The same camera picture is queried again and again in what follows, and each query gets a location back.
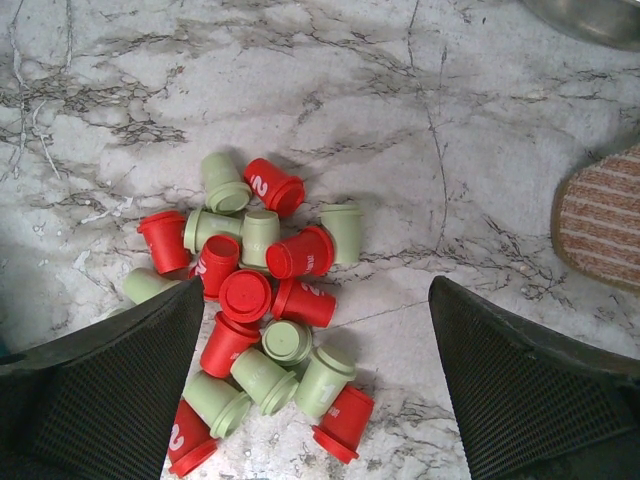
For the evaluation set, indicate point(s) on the green coffee capsule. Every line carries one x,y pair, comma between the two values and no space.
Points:
142,284
217,403
328,372
268,384

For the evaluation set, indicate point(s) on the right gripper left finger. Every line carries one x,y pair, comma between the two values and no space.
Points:
100,403

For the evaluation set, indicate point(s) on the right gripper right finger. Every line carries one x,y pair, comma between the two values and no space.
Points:
531,403

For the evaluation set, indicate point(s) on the steel pot with lid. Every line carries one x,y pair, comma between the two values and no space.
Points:
610,23

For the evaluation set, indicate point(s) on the pink striped towel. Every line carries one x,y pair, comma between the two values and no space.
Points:
595,220

